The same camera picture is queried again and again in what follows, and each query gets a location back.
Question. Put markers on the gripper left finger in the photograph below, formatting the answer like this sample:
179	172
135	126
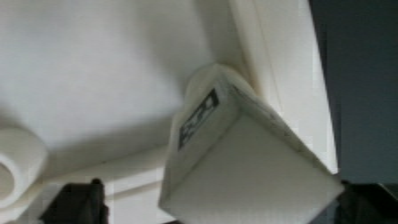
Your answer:
67	204

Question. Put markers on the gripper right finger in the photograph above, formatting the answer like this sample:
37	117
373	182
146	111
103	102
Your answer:
366	204

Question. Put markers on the white leg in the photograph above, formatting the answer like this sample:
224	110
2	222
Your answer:
243	176

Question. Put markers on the white square tabletop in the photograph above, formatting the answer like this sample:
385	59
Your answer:
98	59

